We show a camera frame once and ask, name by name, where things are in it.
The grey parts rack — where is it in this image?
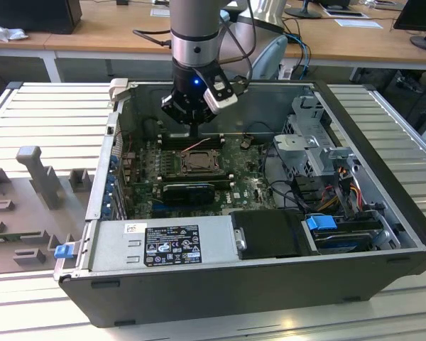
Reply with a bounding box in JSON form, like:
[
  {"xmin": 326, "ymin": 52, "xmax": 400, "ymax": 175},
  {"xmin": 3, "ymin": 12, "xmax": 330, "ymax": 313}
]
[{"xmin": 0, "ymin": 145, "xmax": 97, "ymax": 276}]

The light grey case handle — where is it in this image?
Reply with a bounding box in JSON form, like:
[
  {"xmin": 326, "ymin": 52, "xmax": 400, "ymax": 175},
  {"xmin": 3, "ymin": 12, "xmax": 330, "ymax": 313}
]
[{"xmin": 109, "ymin": 78, "xmax": 130, "ymax": 104}]

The green motherboard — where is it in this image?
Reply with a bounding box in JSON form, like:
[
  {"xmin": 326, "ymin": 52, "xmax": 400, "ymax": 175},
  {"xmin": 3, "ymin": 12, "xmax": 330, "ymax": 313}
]
[{"xmin": 122, "ymin": 136, "xmax": 281, "ymax": 220}]

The blue card retainer strip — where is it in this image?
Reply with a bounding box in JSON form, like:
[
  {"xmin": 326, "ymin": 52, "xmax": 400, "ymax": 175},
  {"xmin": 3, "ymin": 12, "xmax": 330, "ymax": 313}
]
[{"xmin": 104, "ymin": 152, "xmax": 119, "ymax": 218}]

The CPU socket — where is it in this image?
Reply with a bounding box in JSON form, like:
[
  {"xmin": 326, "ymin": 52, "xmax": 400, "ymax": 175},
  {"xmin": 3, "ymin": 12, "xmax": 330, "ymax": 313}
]
[{"xmin": 178, "ymin": 149, "xmax": 223, "ymax": 176}]

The crumpled white paper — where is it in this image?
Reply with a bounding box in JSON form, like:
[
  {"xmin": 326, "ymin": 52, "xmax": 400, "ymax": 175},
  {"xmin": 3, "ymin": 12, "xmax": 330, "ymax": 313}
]
[{"xmin": 0, "ymin": 19, "xmax": 30, "ymax": 43}]

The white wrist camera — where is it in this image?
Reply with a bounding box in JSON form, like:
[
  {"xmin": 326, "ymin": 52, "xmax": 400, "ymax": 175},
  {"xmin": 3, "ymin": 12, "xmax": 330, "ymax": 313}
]
[{"xmin": 198, "ymin": 65, "xmax": 239, "ymax": 116}]

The black monitor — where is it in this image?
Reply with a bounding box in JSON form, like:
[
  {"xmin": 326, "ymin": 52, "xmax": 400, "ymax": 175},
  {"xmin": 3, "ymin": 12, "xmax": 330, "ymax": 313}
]
[{"xmin": 393, "ymin": 0, "xmax": 426, "ymax": 53}]

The black plastic shroud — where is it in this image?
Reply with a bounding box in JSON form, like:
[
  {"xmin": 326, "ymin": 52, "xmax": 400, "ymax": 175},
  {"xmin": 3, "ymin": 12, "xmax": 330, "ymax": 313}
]
[{"xmin": 230, "ymin": 209, "xmax": 320, "ymax": 261}]

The black chair base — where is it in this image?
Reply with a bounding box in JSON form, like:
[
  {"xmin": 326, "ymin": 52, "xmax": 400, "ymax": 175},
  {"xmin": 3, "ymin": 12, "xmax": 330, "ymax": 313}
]
[{"xmin": 393, "ymin": 69, "xmax": 425, "ymax": 94}]

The silver CPU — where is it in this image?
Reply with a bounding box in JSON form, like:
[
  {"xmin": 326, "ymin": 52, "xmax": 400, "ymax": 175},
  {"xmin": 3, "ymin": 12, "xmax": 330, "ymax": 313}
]
[{"xmin": 187, "ymin": 156, "xmax": 214, "ymax": 171}]

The black graphics card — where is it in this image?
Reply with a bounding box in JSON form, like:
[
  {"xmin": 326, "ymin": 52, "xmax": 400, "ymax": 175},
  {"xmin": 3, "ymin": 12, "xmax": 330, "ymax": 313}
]
[{"xmin": 162, "ymin": 183, "xmax": 216, "ymax": 205}]

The grey power supply unit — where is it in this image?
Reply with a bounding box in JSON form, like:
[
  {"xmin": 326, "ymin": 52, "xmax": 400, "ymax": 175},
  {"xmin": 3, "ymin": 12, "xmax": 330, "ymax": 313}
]
[{"xmin": 90, "ymin": 215, "xmax": 241, "ymax": 273}]

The black flat tablet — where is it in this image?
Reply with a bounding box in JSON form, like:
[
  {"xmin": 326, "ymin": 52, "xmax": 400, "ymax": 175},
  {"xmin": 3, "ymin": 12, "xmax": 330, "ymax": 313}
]
[{"xmin": 322, "ymin": 9, "xmax": 371, "ymax": 20}]

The metal drive cage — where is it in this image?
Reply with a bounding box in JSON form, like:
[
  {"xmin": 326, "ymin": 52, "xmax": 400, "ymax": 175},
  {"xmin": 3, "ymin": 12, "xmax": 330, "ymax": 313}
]
[{"xmin": 273, "ymin": 95, "xmax": 363, "ymax": 178}]

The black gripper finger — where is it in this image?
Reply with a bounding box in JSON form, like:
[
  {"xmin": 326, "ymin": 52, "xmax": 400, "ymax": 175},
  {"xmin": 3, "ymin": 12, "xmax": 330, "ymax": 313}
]
[
  {"xmin": 160, "ymin": 92, "xmax": 197, "ymax": 139},
  {"xmin": 193, "ymin": 104, "xmax": 216, "ymax": 139}
]

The black round monitor stand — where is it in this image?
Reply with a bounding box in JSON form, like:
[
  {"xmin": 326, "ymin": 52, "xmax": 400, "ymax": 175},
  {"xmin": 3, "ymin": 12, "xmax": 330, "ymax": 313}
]
[{"xmin": 285, "ymin": 0, "xmax": 323, "ymax": 20}]

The blue cable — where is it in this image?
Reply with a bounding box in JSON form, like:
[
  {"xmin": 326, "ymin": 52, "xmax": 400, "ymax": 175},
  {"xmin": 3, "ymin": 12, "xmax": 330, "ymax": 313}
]
[{"xmin": 287, "ymin": 33, "xmax": 312, "ymax": 77}]

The blue case latch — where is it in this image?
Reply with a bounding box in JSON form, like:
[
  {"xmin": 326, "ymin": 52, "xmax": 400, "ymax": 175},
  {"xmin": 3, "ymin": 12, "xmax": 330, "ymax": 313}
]
[{"xmin": 55, "ymin": 244, "xmax": 74, "ymax": 260}]

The black open PC case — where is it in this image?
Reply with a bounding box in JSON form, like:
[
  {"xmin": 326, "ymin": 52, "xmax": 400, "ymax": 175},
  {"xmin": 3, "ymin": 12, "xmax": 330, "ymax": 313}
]
[{"xmin": 53, "ymin": 78, "xmax": 426, "ymax": 330}]

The black RAM slot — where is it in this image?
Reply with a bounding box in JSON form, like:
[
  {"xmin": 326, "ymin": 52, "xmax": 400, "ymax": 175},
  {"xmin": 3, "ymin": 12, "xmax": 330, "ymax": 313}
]
[
  {"xmin": 162, "ymin": 170, "xmax": 226, "ymax": 180},
  {"xmin": 162, "ymin": 141, "xmax": 223, "ymax": 151}
]

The black camera cable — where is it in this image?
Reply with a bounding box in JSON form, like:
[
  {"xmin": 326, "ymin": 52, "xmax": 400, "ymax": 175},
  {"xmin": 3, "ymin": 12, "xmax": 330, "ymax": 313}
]
[{"xmin": 133, "ymin": 29, "xmax": 173, "ymax": 48}]

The metal socket cover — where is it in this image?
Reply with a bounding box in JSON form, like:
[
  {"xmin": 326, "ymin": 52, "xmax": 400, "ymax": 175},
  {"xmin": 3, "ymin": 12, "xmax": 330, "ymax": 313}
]
[{"xmin": 179, "ymin": 151, "xmax": 222, "ymax": 175}]

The black computer box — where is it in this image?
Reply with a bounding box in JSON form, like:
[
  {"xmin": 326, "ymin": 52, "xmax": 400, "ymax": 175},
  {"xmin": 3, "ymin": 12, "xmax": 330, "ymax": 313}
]
[{"xmin": 0, "ymin": 0, "xmax": 83, "ymax": 36}]

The coloured wire bundle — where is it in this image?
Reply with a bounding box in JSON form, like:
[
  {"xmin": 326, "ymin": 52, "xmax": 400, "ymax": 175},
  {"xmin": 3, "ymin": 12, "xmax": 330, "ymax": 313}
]
[{"xmin": 319, "ymin": 177, "xmax": 364, "ymax": 214}]

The hard disk in blue carrier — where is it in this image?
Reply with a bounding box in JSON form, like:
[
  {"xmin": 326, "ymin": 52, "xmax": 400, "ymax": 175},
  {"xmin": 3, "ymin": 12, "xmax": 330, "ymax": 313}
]
[{"xmin": 305, "ymin": 214, "xmax": 383, "ymax": 254}]

